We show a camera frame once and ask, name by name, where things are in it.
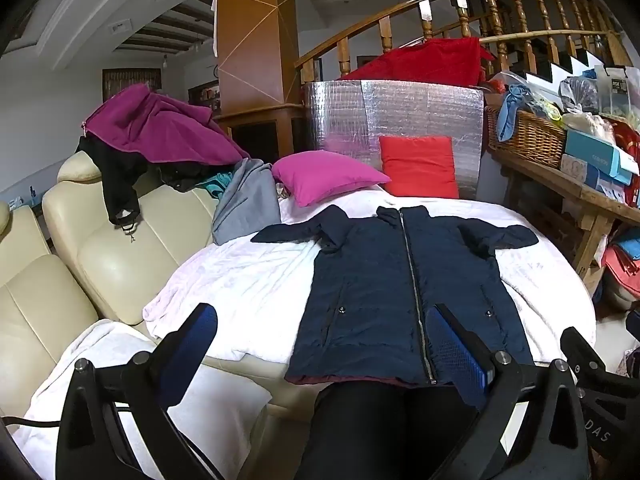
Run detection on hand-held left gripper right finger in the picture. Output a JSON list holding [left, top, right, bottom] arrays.
[[425, 303, 592, 480]]

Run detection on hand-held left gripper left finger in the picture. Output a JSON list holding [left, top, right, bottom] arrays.
[[55, 303, 227, 480]]

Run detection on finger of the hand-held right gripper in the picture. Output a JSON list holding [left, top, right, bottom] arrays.
[[560, 327, 609, 377]]

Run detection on navy blue padded jacket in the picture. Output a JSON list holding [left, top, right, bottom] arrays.
[[250, 205, 540, 389]]

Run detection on white blanket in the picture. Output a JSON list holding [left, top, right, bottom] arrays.
[[10, 184, 598, 480]]

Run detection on pink bag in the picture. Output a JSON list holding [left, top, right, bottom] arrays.
[[600, 239, 640, 312]]

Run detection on cream leather sofa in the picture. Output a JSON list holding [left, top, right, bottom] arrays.
[[0, 152, 328, 423]]

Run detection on person's legs in black trousers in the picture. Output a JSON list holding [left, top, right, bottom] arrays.
[[295, 379, 482, 480]]

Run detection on grey garment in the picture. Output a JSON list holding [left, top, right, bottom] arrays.
[[211, 158, 282, 246]]

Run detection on teal garment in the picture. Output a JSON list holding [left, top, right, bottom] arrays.
[[196, 170, 235, 200]]

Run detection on black garment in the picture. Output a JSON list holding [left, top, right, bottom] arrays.
[[75, 135, 236, 233]]

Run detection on white cardboard box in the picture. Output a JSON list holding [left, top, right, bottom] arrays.
[[560, 154, 601, 189]]

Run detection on red pillow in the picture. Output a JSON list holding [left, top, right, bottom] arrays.
[[378, 136, 460, 200]]

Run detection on red bag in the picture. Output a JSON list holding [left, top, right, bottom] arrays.
[[611, 120, 640, 209]]

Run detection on blue cardboard box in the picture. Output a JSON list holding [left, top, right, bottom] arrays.
[[565, 129, 634, 186]]

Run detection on magenta pillow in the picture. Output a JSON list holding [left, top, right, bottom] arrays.
[[271, 151, 392, 208]]

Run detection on wicker basket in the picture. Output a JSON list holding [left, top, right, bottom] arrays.
[[485, 105, 568, 170]]

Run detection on purple fleece jacket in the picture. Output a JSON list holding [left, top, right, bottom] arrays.
[[81, 84, 251, 167]]

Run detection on display shelf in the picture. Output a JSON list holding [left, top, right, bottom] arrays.
[[188, 80, 221, 112]]

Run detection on light blue cloth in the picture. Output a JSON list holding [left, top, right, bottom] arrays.
[[496, 85, 533, 143]]

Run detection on silver foil insulation panel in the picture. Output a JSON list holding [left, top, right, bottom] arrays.
[[302, 80, 485, 201]]

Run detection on grey plastic bag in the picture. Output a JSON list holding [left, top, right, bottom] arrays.
[[559, 76, 600, 113]]

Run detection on clear plastic storage box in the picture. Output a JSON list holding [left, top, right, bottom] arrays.
[[594, 65, 640, 118]]

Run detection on white staircase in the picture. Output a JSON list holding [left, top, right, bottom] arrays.
[[525, 35, 623, 83]]

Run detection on red blanket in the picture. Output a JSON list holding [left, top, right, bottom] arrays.
[[340, 36, 496, 88]]

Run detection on wooden pillar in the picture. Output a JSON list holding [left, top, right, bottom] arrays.
[[215, 0, 307, 162]]

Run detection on wooden stair railing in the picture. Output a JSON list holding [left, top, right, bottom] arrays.
[[294, 0, 632, 82]]

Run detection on black cable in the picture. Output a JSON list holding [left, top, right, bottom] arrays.
[[0, 414, 63, 432]]

